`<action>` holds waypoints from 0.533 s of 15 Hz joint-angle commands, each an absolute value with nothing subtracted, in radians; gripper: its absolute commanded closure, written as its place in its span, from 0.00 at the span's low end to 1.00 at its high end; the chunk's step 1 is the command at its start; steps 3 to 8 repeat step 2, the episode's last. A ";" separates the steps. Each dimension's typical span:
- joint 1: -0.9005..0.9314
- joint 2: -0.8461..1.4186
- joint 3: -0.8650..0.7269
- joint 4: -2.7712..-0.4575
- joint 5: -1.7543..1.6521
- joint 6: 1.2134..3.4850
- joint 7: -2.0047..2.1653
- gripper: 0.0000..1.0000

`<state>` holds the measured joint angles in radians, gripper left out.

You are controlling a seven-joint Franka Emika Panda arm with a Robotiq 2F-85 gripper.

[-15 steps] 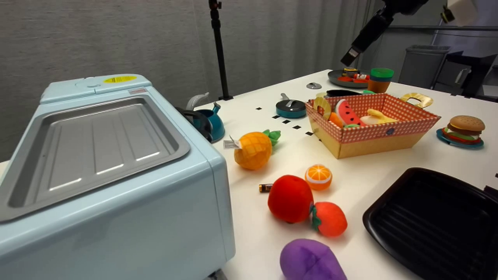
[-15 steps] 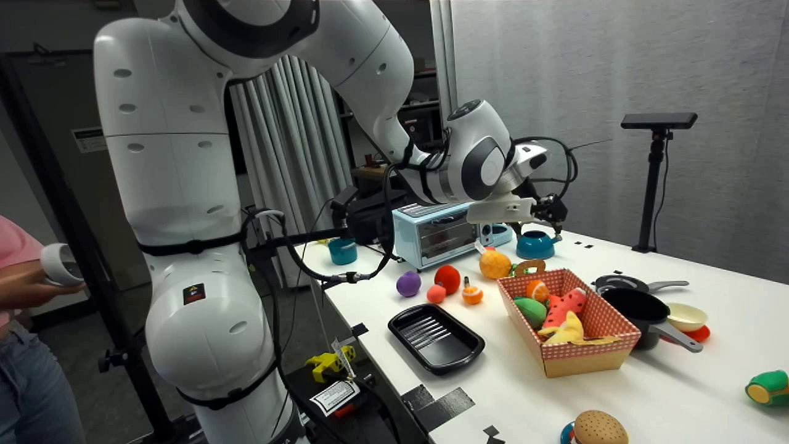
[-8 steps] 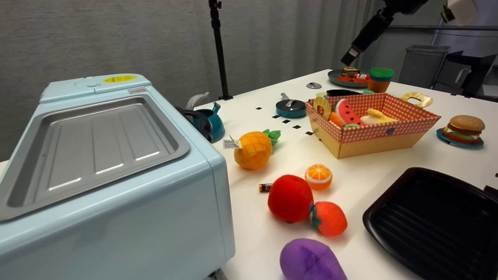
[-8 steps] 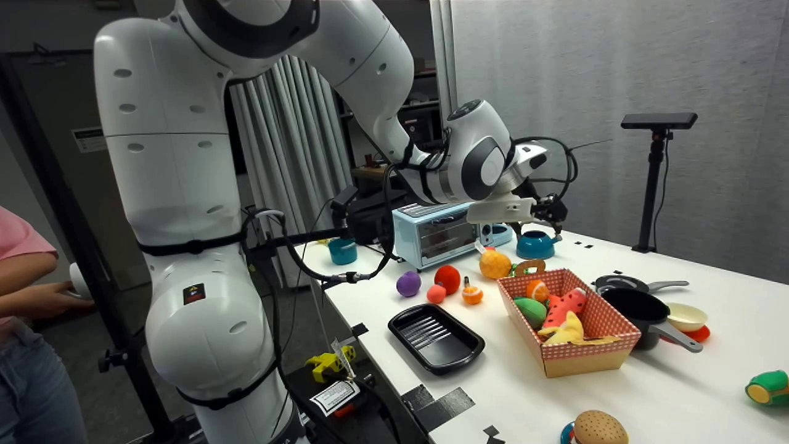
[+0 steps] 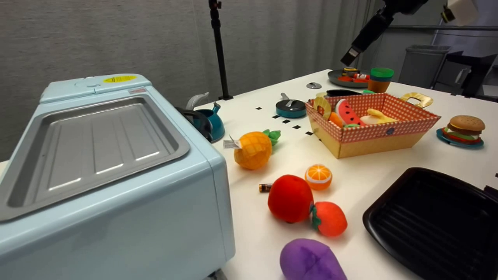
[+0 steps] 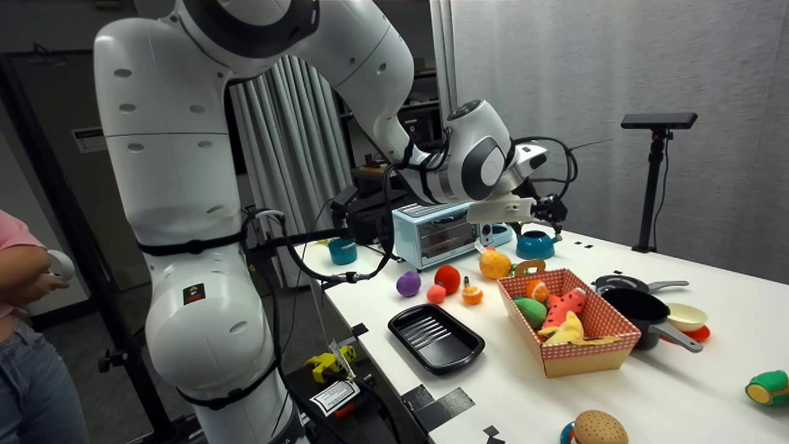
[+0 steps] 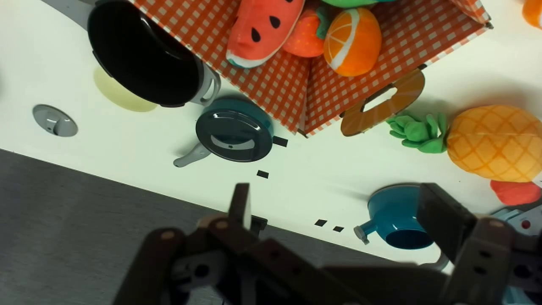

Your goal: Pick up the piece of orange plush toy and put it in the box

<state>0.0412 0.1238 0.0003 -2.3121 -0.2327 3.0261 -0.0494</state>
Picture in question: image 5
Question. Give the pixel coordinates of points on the red watermelon slice plush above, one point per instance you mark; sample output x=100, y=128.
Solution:
x=349, y=110

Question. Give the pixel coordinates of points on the small red tomato plush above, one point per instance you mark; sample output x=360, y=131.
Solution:
x=330, y=219

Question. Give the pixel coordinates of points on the teal toy kettle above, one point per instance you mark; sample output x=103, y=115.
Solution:
x=212, y=124

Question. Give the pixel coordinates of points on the yellow banana plush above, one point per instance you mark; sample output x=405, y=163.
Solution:
x=378, y=117

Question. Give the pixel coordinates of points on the blue toy plate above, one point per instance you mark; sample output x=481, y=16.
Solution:
x=459, y=143

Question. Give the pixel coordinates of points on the orange slice plush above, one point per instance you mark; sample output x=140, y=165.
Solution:
x=318, y=176

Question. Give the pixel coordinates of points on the small black tape square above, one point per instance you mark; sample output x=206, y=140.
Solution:
x=298, y=126
x=308, y=132

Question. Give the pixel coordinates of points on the red apple plush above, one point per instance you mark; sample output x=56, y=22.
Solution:
x=290, y=199

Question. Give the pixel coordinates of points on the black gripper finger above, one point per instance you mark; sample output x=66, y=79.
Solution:
x=366, y=37

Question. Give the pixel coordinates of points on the grey toy pan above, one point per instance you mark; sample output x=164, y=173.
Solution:
x=290, y=107

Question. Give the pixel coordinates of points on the black camera tripod stand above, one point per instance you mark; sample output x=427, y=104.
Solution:
x=220, y=51

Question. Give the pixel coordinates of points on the toy burger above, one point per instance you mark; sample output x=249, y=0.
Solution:
x=464, y=126

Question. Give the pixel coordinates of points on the light blue toy oven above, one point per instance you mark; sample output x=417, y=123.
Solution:
x=114, y=207

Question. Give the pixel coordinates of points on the purple eggplant plush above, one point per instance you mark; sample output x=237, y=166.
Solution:
x=312, y=261

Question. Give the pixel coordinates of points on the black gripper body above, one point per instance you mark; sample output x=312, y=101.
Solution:
x=407, y=5

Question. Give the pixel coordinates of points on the dark equipment cart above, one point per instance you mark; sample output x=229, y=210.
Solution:
x=445, y=67

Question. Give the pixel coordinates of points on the dark round toy pan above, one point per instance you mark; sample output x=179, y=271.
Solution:
x=336, y=78

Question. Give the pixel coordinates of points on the black grill tray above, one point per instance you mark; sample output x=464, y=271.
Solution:
x=441, y=227

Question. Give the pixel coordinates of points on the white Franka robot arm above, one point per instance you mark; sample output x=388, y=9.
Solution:
x=461, y=9

